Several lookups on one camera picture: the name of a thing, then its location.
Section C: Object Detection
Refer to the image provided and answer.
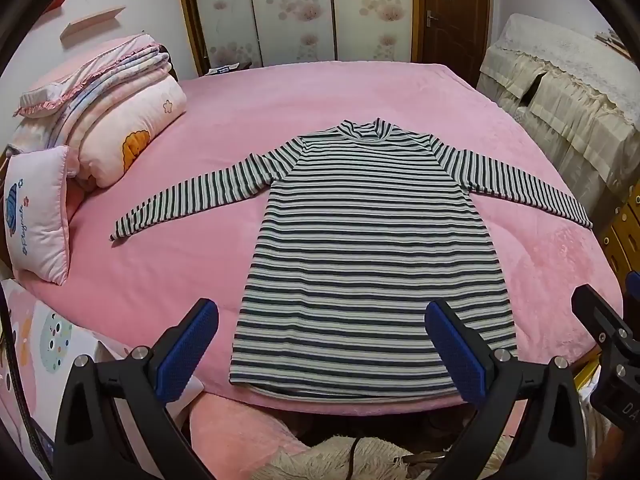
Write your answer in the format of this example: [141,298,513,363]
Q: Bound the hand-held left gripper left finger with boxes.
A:
[54,298,220,480]

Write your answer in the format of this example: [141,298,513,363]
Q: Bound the pink fleece bed blanket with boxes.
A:
[25,62,626,418]

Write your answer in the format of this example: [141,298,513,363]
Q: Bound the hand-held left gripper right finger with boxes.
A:
[424,299,586,480]

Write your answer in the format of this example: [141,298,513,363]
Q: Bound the person's cream fuzzy sweater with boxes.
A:
[260,435,451,480]

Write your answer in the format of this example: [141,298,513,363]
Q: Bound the pink wall shelf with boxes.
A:
[60,6,127,41]

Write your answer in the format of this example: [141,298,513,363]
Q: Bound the stack of books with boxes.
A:
[595,27,631,58]

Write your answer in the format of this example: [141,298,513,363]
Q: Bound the yellow wooden drawer cabinet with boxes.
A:
[597,180,640,306]

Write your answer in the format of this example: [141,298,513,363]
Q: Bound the striped long-sleeve shirt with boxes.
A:
[110,118,594,401]

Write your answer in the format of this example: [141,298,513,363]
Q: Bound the person's pink fuzzy pants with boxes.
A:
[190,390,526,463]

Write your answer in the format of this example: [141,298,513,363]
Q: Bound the pink cartoon pillow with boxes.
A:
[2,145,81,287]

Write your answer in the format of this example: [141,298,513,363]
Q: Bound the dark bedside table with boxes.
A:
[207,62,253,76]

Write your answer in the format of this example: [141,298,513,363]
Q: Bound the floral sliding-door wardrobe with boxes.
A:
[175,0,426,76]

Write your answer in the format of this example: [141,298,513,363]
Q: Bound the brown wooden door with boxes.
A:
[422,0,493,78]

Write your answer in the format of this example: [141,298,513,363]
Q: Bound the cartoon print white cover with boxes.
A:
[0,280,126,461]

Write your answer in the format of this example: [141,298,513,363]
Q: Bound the cream lace furniture cover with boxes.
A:
[475,12,640,211]

